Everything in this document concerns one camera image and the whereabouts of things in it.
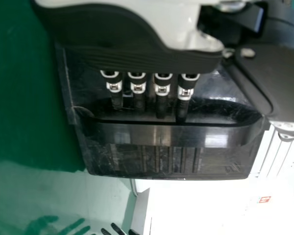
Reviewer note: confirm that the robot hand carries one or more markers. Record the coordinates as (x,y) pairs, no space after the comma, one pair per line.
(142,31)
(116,228)

